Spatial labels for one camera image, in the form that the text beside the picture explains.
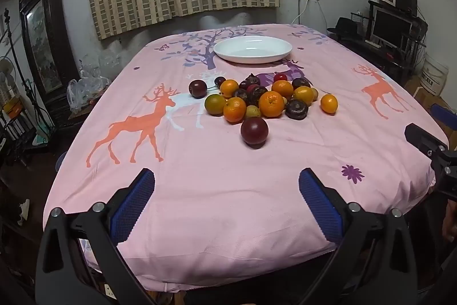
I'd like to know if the pink deer print tablecloth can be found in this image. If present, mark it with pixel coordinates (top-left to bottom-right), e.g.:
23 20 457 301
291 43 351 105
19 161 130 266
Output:
43 23 448 293

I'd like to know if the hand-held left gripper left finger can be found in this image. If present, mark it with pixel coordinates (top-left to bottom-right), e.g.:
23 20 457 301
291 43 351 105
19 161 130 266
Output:
35 167 158 305

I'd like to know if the clear plastic bag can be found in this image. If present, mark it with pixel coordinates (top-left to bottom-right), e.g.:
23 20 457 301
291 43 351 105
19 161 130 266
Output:
67 54 112 113

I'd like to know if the white bucket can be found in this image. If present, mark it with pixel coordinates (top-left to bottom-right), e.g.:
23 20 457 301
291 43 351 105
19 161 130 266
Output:
420 52 449 95

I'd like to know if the white oval plate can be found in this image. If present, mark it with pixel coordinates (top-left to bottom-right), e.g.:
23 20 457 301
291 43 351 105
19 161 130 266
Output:
213 35 293 64

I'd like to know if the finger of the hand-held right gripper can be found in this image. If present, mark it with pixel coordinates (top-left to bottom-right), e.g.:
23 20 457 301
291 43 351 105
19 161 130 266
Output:
404 123 457 200

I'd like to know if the white power cable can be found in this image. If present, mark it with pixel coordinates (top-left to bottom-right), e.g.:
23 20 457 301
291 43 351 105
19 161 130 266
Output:
291 0 312 25

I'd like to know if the orange mandarin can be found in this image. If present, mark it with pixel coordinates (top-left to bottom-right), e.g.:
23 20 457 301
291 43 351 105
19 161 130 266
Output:
219 79 239 99
320 94 338 113
293 86 314 106
271 80 294 97
258 91 285 118
223 97 247 123

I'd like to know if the black hat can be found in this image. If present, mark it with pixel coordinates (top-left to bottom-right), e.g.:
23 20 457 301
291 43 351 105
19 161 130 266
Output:
326 17 362 40

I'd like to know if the black light stand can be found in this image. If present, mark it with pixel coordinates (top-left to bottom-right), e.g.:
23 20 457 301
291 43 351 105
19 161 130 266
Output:
3 8 55 136

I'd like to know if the white shoe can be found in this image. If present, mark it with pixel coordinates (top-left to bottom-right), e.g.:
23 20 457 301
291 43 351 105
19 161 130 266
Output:
17 199 31 226

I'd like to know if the blue basin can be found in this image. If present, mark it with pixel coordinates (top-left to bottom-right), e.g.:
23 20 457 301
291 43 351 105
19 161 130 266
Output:
56 151 69 174

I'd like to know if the white standing fan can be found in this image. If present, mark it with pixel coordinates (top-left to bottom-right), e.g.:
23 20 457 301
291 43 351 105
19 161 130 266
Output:
0 57 16 86

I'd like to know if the person's right forearm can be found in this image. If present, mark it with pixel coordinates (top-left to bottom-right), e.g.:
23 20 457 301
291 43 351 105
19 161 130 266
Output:
442 200 457 246

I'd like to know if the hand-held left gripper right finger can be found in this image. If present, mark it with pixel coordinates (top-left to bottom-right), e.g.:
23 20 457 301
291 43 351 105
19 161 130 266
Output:
298 167 420 305

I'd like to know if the computer monitor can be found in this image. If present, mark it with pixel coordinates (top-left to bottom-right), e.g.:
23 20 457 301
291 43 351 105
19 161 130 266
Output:
370 6 414 49

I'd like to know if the dark red plum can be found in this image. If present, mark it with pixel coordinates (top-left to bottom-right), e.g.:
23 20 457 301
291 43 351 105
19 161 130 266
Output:
240 116 269 149
189 79 208 99

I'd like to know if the blue chair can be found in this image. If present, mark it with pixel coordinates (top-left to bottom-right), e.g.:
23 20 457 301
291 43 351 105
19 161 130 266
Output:
429 103 457 131

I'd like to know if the green-tinged mandarin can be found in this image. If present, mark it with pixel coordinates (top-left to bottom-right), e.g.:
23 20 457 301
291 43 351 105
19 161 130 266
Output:
205 94 227 116

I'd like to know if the dark metal rack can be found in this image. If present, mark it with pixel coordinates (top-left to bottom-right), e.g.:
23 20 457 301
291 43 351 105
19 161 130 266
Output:
0 105 49 164

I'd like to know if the dark media desk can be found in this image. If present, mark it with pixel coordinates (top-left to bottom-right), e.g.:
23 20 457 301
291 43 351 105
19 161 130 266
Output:
330 30 427 86

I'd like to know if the orange storage box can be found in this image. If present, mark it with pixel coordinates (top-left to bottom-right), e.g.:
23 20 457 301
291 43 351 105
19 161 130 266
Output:
3 99 24 119

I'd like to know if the dark wooden framed painting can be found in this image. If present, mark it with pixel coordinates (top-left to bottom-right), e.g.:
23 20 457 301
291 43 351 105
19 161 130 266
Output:
19 0 78 106

